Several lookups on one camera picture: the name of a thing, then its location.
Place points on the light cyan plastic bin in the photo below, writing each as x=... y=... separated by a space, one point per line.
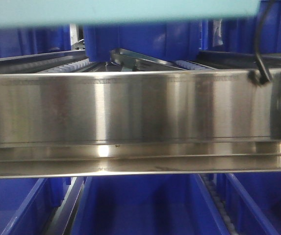
x=16 y=13

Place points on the steel shelf front beam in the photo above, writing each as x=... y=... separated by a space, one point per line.
x=114 y=123

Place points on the blue bin centre behind beam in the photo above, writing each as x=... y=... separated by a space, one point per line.
x=167 y=41

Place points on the blue bin lower right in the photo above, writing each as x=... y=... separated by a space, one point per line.
x=252 y=201

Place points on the blue bin lower centre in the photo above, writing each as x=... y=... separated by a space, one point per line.
x=174 y=204

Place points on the blue bin lower left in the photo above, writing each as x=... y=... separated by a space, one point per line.
x=27 y=204

